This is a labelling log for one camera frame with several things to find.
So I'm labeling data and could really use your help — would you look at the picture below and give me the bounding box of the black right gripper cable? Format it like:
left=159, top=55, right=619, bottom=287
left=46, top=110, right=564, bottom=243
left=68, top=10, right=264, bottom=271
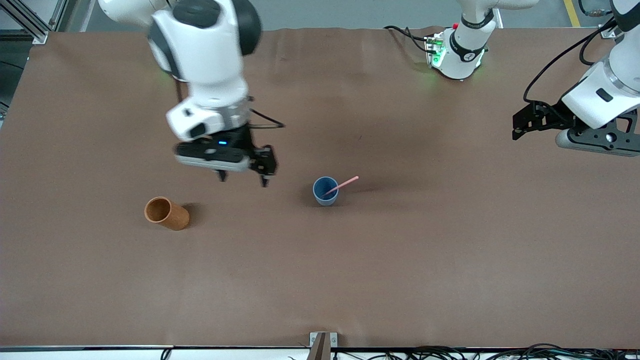
left=249, top=107, right=286, bottom=130

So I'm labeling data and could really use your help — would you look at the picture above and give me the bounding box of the blue cup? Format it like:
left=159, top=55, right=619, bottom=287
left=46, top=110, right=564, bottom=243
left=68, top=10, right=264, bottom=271
left=312, top=176, right=340, bottom=207

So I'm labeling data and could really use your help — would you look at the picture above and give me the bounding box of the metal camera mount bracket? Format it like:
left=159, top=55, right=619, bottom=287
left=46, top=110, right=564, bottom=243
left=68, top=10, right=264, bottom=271
left=309, top=331, right=339, bottom=360

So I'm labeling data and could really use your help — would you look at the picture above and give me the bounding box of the aluminium frame rail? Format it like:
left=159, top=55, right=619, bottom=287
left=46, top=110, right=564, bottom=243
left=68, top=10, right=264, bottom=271
left=0, top=0, right=70, bottom=45

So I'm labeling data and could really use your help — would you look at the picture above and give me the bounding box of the brown table cover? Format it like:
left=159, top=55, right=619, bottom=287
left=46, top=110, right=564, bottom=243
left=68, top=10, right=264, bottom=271
left=0, top=26, right=640, bottom=350

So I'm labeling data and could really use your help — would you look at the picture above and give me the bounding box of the black left forearm cable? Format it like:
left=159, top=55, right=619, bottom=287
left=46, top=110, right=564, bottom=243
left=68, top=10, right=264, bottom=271
left=523, top=17, right=621, bottom=106

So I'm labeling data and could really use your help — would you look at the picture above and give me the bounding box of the aluminium frame post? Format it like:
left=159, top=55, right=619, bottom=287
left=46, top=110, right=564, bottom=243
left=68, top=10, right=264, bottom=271
left=599, top=20, right=621, bottom=41

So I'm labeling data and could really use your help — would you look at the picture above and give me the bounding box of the orange cylindrical cup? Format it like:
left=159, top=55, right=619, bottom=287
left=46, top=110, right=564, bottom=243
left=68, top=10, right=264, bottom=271
left=144, top=196, right=191, bottom=232

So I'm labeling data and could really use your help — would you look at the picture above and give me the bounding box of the green-lit base connector box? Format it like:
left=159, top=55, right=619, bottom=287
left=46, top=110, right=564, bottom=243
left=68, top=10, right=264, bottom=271
left=424, top=32, right=447, bottom=69

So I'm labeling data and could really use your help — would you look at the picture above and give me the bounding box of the black left arm base cable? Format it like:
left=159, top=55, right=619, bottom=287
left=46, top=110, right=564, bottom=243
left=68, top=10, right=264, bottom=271
left=383, top=25, right=437, bottom=54

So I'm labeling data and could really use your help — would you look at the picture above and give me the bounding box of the pink chopstick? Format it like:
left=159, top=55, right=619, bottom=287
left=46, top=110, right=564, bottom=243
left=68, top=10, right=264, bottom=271
left=322, top=175, right=360, bottom=197

